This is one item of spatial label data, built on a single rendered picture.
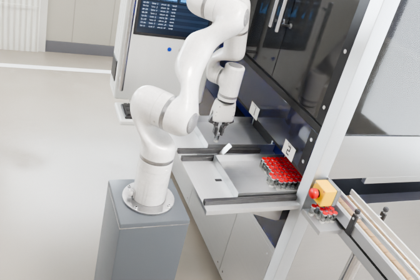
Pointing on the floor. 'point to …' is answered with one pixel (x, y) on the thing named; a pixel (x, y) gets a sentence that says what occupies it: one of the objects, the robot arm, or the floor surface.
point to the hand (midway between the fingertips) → (218, 130)
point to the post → (342, 108)
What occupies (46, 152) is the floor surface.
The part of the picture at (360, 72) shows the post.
